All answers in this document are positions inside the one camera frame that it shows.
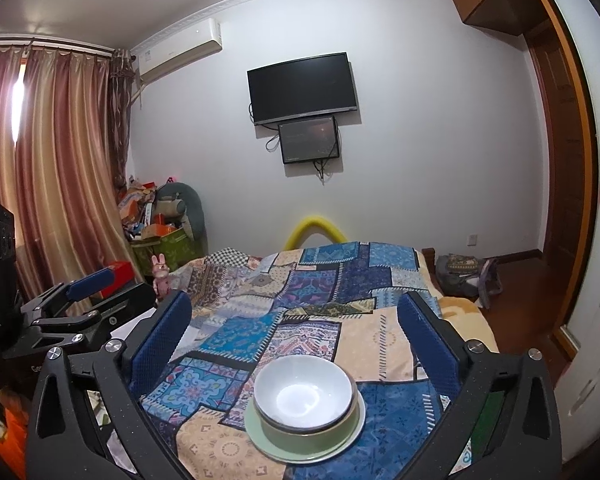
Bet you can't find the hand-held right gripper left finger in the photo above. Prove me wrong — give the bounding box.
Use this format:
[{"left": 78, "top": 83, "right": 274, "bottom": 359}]
[{"left": 25, "top": 290, "right": 196, "bottom": 480}]

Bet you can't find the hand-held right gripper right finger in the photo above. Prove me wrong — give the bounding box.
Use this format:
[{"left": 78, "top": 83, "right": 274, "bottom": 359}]
[{"left": 397, "top": 291, "right": 564, "bottom": 480}]

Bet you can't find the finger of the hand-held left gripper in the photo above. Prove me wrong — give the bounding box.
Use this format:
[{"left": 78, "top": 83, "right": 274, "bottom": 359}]
[
  {"left": 31, "top": 282, "right": 158, "bottom": 347},
  {"left": 20, "top": 267, "right": 117, "bottom": 319}
]

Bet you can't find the white bowl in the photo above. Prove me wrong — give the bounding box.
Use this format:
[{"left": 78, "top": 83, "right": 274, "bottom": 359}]
[{"left": 253, "top": 356, "right": 356, "bottom": 429}]

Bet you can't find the light green bowl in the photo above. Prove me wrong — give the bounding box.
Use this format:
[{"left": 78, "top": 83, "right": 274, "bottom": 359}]
[{"left": 259, "top": 410, "right": 354, "bottom": 449}]

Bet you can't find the light green plate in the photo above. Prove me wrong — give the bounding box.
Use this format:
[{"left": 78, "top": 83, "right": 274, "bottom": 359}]
[{"left": 243, "top": 389, "right": 367, "bottom": 464}]

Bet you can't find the red box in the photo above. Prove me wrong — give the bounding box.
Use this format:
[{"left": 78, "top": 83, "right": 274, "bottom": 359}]
[{"left": 102, "top": 261, "right": 134, "bottom": 297}]

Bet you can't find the beige fleece blanket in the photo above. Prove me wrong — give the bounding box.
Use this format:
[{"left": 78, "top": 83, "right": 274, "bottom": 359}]
[{"left": 437, "top": 295, "right": 501, "bottom": 357}]

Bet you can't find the pink rabbit toy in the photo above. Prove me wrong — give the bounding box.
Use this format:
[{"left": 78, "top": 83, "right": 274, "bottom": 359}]
[{"left": 151, "top": 254, "right": 172, "bottom": 297}]

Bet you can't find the grey patterned bag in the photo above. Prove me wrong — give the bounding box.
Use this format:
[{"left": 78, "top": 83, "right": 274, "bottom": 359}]
[{"left": 435, "top": 254, "right": 504, "bottom": 309}]

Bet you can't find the green bag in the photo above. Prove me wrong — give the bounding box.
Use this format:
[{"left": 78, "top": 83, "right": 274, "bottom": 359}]
[{"left": 130, "top": 227, "right": 204, "bottom": 274}]

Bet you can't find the pile of cardboard clutter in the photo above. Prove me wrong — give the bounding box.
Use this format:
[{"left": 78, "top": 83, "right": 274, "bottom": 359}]
[{"left": 117, "top": 175, "right": 187, "bottom": 241}]

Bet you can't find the pink gold striped curtain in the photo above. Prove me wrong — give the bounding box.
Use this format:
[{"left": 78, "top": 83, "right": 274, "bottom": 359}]
[{"left": 0, "top": 45, "right": 126, "bottom": 303}]

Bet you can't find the patchwork blanket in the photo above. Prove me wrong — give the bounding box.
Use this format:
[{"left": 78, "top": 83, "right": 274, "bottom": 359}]
[{"left": 87, "top": 241, "right": 476, "bottom": 480}]

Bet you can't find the grey curved pillow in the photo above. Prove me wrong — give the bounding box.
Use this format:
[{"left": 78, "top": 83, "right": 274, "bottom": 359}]
[{"left": 157, "top": 181, "right": 207, "bottom": 256}]

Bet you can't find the orange garment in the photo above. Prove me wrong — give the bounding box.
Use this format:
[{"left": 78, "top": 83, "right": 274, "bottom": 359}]
[{"left": 0, "top": 394, "right": 32, "bottom": 463}]

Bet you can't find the white suitcase with stickers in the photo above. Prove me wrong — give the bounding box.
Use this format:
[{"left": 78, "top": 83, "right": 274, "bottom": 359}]
[{"left": 555, "top": 280, "right": 600, "bottom": 467}]

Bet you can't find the brown patterned curtain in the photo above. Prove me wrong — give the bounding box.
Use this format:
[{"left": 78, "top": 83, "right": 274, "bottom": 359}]
[{"left": 107, "top": 47, "right": 134, "bottom": 196}]

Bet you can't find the small black monitor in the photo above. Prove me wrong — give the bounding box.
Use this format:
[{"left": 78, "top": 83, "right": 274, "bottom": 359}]
[{"left": 277, "top": 115, "right": 342, "bottom": 165}]

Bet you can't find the white air conditioner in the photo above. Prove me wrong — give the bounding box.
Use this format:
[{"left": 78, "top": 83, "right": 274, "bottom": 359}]
[{"left": 132, "top": 17, "right": 224, "bottom": 84}]

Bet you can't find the white curtain rail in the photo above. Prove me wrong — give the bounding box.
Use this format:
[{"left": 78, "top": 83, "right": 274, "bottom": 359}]
[{"left": 0, "top": 34, "right": 117, "bottom": 57}]

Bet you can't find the orange wooden wardrobe frame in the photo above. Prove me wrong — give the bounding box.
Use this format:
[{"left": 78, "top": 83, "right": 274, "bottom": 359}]
[{"left": 517, "top": 0, "right": 599, "bottom": 359}]

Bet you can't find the black wall television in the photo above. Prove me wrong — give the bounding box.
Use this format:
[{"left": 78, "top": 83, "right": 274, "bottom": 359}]
[{"left": 246, "top": 51, "right": 359, "bottom": 126}]

